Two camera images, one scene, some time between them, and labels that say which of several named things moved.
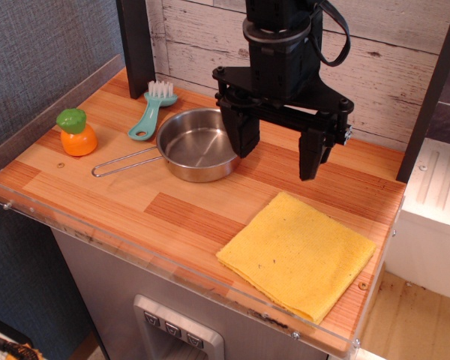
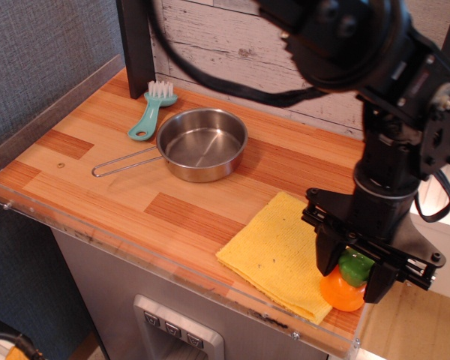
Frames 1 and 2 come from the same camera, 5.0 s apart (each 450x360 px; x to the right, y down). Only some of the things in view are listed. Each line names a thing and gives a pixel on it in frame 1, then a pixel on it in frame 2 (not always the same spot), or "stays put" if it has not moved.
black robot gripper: [285, 82] → [376, 221]
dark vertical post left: [136, 39] stays put
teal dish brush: [160, 94] stays put
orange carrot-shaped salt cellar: [77, 138] → [344, 288]
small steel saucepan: [193, 142] stays put
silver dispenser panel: [173, 334] stays put
